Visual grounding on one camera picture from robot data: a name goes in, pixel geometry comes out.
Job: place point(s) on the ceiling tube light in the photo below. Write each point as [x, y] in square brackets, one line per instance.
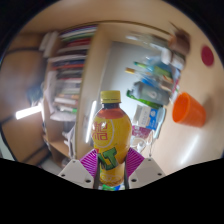
[28, 112]

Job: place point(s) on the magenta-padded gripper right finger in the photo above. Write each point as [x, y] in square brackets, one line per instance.
[143, 171]

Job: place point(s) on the red round coaster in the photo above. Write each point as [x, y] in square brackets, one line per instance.
[207, 55]

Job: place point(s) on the orange plastic cup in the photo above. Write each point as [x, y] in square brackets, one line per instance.
[188, 111]

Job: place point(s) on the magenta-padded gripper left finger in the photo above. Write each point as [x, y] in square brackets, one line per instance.
[78, 171]

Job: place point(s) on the brown mug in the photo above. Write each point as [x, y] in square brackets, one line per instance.
[180, 41]

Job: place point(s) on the clear glass bottle yellow cap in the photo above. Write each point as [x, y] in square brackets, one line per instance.
[150, 73]

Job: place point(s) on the yellow drink bottle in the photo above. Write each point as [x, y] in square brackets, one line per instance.
[111, 133]

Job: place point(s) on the wooden shelf unit with books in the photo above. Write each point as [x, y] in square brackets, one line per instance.
[68, 66]

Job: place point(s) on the blue white carton box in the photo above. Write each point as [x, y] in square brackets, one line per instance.
[146, 116]

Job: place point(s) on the pink pouch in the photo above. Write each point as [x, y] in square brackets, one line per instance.
[141, 131]

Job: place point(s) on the white bar desk lamp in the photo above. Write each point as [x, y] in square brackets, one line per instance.
[90, 121]

